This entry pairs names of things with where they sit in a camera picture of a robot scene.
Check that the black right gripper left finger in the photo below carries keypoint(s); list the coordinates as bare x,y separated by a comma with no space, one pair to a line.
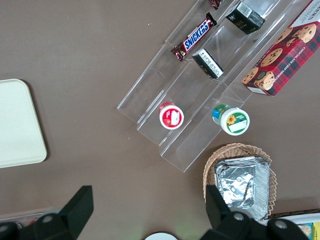
75,212

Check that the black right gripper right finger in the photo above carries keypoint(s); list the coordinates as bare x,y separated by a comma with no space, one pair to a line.
220,215

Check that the light wicker basket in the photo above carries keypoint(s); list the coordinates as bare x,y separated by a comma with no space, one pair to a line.
210,162

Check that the cream plastic tray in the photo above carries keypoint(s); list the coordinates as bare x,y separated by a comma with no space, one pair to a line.
17,125

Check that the aluminium foil container stack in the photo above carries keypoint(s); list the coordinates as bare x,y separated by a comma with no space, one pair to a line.
240,185

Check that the white snack bin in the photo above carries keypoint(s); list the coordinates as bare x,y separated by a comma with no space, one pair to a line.
290,218

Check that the clear nut snack bag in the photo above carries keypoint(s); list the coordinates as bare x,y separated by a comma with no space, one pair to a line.
304,229

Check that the green sunflower yogurt cup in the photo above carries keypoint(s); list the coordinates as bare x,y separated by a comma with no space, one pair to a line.
233,121

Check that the yellow snack packet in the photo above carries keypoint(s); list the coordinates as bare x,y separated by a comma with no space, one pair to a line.
316,230

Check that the red lid yogurt cup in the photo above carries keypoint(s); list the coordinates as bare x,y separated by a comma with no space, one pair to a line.
171,116

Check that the clear acrylic stepped shelf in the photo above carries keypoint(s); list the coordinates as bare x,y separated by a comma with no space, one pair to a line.
190,100

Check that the small black carton box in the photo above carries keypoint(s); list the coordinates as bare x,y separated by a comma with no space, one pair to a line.
208,63
245,18

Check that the red tartan cookie box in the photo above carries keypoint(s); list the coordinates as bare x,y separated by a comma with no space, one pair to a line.
282,62

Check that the Snickers chocolate bar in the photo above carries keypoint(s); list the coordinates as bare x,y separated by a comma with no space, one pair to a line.
196,37
215,3

